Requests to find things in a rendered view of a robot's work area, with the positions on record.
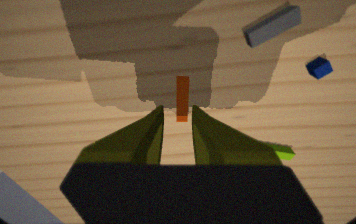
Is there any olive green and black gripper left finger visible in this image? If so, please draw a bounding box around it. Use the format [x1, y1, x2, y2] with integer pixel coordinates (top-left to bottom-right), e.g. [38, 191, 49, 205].
[72, 105, 164, 166]

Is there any grey rectangular bar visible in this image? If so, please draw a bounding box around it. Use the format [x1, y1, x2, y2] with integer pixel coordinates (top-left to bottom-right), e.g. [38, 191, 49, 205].
[244, 5, 302, 48]

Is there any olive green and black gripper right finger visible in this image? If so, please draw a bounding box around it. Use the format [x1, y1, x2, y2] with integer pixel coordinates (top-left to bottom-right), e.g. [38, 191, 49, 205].
[192, 105, 283, 165]

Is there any small blue block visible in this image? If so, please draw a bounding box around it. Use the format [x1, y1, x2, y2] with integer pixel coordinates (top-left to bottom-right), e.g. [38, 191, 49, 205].
[305, 57, 333, 80]

